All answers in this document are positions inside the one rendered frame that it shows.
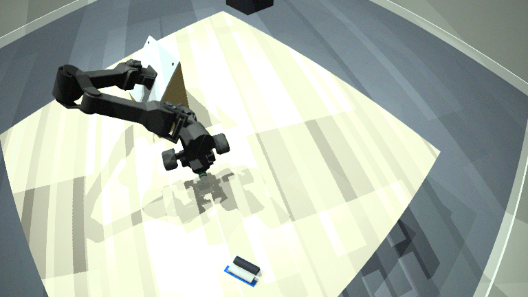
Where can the green cylindrical battery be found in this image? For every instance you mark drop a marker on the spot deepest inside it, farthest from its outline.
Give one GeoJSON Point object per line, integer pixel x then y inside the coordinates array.
{"type": "Point", "coordinates": [202, 176]}

